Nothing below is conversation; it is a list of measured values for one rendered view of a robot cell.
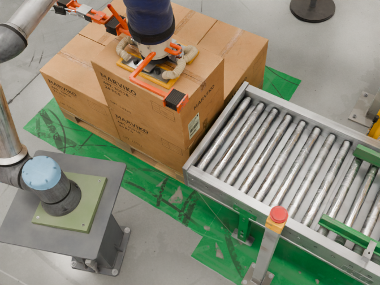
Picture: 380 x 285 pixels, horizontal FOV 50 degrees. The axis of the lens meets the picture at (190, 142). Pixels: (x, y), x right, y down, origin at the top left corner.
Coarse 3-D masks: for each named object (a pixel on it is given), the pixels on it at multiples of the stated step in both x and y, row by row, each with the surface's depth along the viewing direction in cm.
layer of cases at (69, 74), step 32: (96, 32) 287; (192, 32) 281; (224, 32) 279; (64, 64) 273; (224, 64) 264; (256, 64) 274; (64, 96) 282; (96, 96) 256; (224, 96) 250; (128, 128) 260; (160, 160) 272
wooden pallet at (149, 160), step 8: (64, 112) 308; (72, 120) 313; (80, 120) 312; (88, 128) 308; (96, 128) 307; (104, 136) 303; (112, 136) 289; (120, 144) 292; (128, 144) 283; (128, 152) 295; (136, 152) 294; (144, 160) 290; (152, 160) 290; (160, 168) 286; (168, 168) 285; (176, 176) 277
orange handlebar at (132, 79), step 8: (72, 8) 220; (96, 16) 214; (104, 16) 215; (128, 32) 207; (168, 48) 199; (176, 48) 200; (152, 56) 198; (144, 64) 195; (136, 72) 192; (136, 80) 189; (144, 88) 189; (152, 88) 186
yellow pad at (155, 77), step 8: (136, 56) 214; (120, 64) 212; (128, 64) 211; (136, 64) 211; (144, 72) 207; (152, 72) 207; (160, 72) 206; (152, 80) 205; (160, 80) 204; (168, 80) 203; (176, 80) 206; (168, 88) 203
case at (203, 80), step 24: (96, 72) 225; (120, 72) 212; (192, 72) 209; (216, 72) 213; (120, 96) 229; (144, 96) 210; (192, 96) 202; (216, 96) 230; (144, 120) 234; (168, 120) 214; (192, 120) 218
